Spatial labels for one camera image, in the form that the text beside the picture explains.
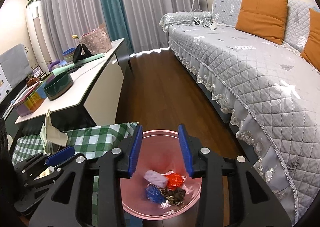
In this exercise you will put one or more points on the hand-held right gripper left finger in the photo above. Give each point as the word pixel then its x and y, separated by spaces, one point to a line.
pixel 135 152

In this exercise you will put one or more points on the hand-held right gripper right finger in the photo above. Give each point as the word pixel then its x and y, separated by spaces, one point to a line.
pixel 186 152

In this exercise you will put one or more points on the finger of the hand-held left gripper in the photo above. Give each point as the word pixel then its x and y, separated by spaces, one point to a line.
pixel 40 177
pixel 61 154

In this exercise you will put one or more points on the white paper leaflet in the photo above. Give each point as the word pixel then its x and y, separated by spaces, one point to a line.
pixel 56 137

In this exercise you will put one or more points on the pink plastic bin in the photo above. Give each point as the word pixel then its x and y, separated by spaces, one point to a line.
pixel 160 159

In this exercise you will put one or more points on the red plastic bag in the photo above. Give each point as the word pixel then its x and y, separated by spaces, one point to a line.
pixel 175 180

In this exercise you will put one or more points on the white ribbed foam sleeve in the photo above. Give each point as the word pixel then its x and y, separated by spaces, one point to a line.
pixel 156 178

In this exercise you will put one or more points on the dark floral cloth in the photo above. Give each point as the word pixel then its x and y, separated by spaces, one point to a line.
pixel 175 195

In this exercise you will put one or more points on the blue plastic bag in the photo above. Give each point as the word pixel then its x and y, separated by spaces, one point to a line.
pixel 155 193

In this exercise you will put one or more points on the green checked tablecloth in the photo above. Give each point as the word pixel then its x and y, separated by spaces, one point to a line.
pixel 95 137

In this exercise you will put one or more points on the multicoloured storage box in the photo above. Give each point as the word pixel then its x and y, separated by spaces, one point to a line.
pixel 30 103

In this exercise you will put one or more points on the dark green round tin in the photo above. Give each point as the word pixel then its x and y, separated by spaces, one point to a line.
pixel 58 87

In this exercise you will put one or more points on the dark tv cabinet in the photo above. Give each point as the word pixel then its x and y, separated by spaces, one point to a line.
pixel 10 107

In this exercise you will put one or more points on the white coffee table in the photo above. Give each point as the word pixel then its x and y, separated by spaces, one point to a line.
pixel 95 84

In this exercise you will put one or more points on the brown figurine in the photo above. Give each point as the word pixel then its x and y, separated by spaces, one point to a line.
pixel 32 81

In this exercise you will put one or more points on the purple plastic item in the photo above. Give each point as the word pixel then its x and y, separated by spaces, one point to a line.
pixel 53 65

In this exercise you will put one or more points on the grey quilted sofa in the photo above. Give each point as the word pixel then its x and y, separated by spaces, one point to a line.
pixel 250 79

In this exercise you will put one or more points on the stack of pastel bowls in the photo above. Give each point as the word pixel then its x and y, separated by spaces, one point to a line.
pixel 68 56

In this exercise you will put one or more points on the covered television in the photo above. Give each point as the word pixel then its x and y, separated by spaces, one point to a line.
pixel 15 67

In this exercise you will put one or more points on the mint green cloth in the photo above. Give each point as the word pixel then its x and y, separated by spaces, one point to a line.
pixel 92 58

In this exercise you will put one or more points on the black pouch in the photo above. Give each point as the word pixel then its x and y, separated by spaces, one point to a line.
pixel 78 53

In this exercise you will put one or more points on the pink quilted basket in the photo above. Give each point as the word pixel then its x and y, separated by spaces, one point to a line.
pixel 96 41

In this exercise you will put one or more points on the yellow artificial flower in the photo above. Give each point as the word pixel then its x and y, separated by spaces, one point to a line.
pixel 75 36

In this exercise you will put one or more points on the white standing air conditioner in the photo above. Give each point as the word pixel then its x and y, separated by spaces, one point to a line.
pixel 40 34

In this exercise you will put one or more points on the teal curtain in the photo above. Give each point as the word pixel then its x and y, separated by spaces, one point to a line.
pixel 111 4

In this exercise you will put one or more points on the grey curtain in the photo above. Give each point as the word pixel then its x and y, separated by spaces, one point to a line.
pixel 70 4
pixel 160 4

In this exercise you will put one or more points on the orange cushion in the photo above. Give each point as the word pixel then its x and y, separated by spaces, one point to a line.
pixel 262 17
pixel 312 42

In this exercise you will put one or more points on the green potted plant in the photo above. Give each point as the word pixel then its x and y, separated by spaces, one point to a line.
pixel 32 1

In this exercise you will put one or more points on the small photo frame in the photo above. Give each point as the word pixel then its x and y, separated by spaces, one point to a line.
pixel 37 71

